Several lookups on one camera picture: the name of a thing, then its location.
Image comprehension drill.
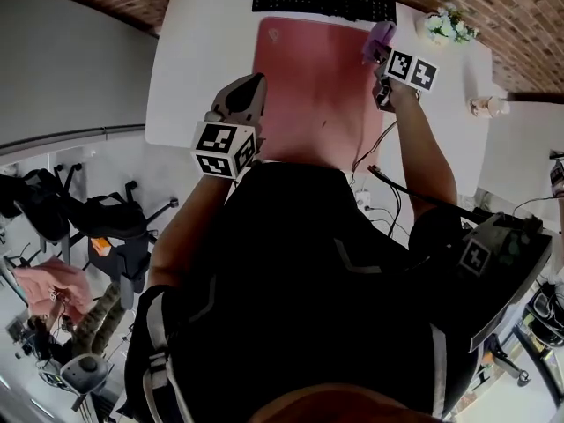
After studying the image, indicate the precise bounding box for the person's face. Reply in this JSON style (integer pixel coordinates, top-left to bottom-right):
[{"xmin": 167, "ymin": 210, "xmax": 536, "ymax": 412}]
[{"xmin": 253, "ymin": 383, "xmax": 447, "ymax": 423}]

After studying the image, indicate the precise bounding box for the pink jacket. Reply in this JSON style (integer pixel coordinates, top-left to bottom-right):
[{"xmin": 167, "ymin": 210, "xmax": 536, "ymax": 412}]
[{"xmin": 12, "ymin": 256, "xmax": 95, "ymax": 322}]

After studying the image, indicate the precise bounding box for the pink desk mat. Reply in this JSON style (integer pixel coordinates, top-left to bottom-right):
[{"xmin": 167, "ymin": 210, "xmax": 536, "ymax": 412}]
[{"xmin": 250, "ymin": 15, "xmax": 384, "ymax": 164}]

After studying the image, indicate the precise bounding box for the grey office chair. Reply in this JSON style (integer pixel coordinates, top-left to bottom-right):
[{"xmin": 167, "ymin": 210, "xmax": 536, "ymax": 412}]
[{"xmin": 59, "ymin": 353, "xmax": 109, "ymax": 410}]

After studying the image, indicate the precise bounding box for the person's left forearm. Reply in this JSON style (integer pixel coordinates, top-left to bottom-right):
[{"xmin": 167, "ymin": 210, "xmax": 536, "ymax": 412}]
[{"xmin": 149, "ymin": 174, "xmax": 241, "ymax": 288}]

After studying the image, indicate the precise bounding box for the small beige figurine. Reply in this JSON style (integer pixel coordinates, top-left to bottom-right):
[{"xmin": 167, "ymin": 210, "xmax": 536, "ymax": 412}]
[{"xmin": 467, "ymin": 95, "xmax": 512, "ymax": 120}]

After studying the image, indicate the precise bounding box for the black office chair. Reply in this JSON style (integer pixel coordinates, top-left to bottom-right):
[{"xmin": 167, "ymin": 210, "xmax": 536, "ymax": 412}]
[
  {"xmin": 56, "ymin": 181, "xmax": 180, "ymax": 310},
  {"xmin": 0, "ymin": 163, "xmax": 85, "ymax": 266}
]

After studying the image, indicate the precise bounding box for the black equipment box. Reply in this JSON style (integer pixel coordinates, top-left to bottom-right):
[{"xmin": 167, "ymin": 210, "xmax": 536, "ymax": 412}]
[{"xmin": 456, "ymin": 212, "xmax": 555, "ymax": 353}]

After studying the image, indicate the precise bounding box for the grey partition panel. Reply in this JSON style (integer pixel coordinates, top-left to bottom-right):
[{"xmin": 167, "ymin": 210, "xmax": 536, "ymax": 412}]
[{"xmin": 0, "ymin": 0, "xmax": 160, "ymax": 150}]

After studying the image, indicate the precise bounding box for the purple cloth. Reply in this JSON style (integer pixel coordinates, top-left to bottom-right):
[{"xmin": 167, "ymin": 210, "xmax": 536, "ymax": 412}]
[{"xmin": 361, "ymin": 20, "xmax": 398, "ymax": 63}]

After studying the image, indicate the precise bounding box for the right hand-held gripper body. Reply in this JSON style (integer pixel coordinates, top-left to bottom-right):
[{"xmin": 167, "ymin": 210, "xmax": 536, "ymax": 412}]
[{"xmin": 365, "ymin": 46, "xmax": 441, "ymax": 112}]

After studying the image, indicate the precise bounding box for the person's right forearm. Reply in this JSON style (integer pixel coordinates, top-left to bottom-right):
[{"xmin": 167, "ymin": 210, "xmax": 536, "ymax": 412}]
[{"xmin": 387, "ymin": 84, "xmax": 460, "ymax": 207}]

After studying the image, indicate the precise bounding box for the white pot with flowers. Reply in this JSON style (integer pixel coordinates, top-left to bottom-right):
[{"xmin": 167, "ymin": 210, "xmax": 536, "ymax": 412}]
[{"xmin": 416, "ymin": 3, "xmax": 481, "ymax": 46}]

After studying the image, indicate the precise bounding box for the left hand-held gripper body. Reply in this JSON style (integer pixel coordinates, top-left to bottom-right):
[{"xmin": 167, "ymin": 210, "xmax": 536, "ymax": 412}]
[{"xmin": 189, "ymin": 105, "xmax": 268, "ymax": 180}]

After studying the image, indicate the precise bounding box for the black cable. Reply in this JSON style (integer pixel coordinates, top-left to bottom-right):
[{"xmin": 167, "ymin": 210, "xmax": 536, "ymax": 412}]
[{"xmin": 368, "ymin": 165, "xmax": 486, "ymax": 225}]

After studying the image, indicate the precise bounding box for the black keyboard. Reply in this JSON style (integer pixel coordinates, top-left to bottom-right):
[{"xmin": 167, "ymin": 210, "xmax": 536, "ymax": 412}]
[{"xmin": 252, "ymin": 0, "xmax": 398, "ymax": 24}]

